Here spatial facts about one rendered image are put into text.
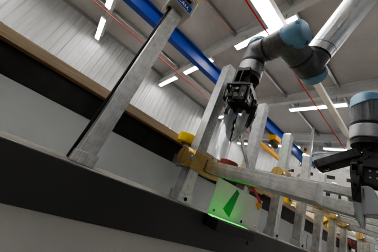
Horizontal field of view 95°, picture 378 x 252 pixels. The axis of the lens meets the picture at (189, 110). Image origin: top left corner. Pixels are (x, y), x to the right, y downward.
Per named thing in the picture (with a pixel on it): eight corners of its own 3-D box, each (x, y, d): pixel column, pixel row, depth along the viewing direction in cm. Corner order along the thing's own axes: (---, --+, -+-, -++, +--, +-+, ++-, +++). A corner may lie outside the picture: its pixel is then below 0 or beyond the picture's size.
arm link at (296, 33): (320, 38, 49) (283, 54, 59) (300, 9, 45) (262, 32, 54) (318, 58, 46) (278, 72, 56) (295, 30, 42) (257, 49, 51)
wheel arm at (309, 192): (322, 212, 29) (324, 186, 30) (314, 207, 27) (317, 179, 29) (177, 167, 63) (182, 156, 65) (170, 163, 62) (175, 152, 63)
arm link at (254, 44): (264, 28, 55) (243, 41, 62) (256, 53, 51) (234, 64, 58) (278, 44, 58) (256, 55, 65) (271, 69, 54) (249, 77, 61)
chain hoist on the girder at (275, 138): (278, 153, 538) (281, 139, 557) (273, 148, 523) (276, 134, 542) (270, 152, 559) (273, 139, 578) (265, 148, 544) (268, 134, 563)
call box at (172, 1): (189, 18, 49) (199, 2, 52) (171, -2, 46) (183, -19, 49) (176, 30, 55) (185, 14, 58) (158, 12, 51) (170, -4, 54)
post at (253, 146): (240, 230, 56) (269, 106, 75) (234, 228, 55) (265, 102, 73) (232, 225, 59) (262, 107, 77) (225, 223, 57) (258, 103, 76)
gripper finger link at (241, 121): (224, 133, 44) (234, 103, 47) (231, 142, 48) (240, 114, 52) (237, 135, 42) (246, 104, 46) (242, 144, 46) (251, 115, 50)
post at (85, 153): (92, 169, 33) (185, 16, 50) (65, 158, 30) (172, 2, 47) (89, 165, 36) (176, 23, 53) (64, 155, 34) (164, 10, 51)
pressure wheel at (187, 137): (189, 169, 64) (199, 141, 68) (188, 166, 57) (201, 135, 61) (169, 161, 65) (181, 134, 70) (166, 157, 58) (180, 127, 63)
